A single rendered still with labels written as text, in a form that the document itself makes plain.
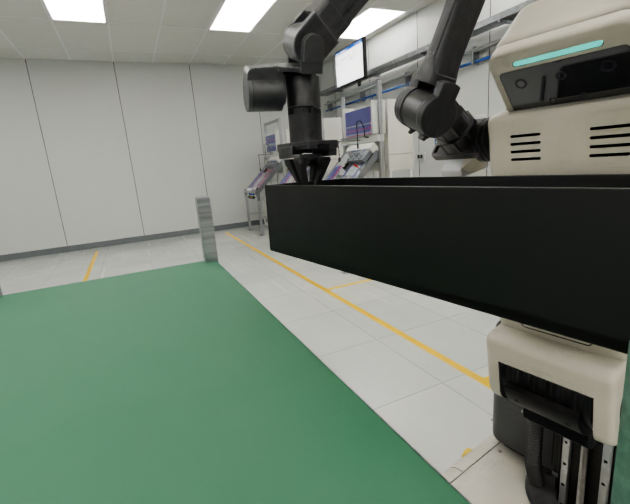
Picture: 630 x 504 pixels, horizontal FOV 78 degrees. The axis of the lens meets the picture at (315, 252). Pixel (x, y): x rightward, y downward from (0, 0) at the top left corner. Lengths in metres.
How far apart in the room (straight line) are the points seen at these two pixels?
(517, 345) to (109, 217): 7.20
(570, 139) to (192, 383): 0.65
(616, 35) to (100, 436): 0.74
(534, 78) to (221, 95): 7.33
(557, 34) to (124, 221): 7.29
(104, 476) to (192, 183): 7.38
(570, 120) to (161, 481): 0.71
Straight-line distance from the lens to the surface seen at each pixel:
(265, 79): 0.67
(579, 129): 0.75
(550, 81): 0.75
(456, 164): 0.88
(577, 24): 0.71
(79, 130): 7.64
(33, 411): 0.48
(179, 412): 0.39
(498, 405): 1.33
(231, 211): 7.81
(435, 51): 0.81
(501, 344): 0.85
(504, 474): 1.34
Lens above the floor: 1.16
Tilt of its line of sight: 13 degrees down
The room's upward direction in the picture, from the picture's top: 5 degrees counter-clockwise
